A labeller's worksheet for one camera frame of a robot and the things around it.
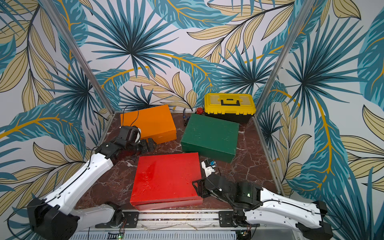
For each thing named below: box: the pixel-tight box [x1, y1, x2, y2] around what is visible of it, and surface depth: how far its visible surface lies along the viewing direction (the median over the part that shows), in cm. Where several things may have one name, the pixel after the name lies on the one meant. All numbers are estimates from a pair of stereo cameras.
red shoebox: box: [129, 152, 203, 211], surface depth 75 cm
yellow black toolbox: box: [204, 93, 257, 124], surface depth 105 cm
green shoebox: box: [180, 113, 240, 163], surface depth 95 cm
